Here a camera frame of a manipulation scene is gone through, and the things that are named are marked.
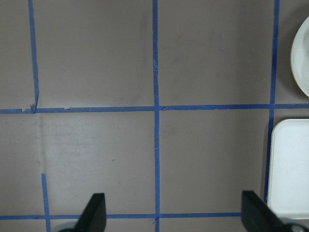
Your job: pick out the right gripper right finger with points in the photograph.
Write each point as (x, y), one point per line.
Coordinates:
(256, 216)

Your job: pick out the white rectangular tray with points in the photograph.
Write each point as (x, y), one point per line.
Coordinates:
(288, 182)

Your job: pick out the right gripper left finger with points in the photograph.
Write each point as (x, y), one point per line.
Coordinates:
(92, 219)

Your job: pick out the cream round lemon plate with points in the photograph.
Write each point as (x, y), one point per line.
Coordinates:
(299, 57)

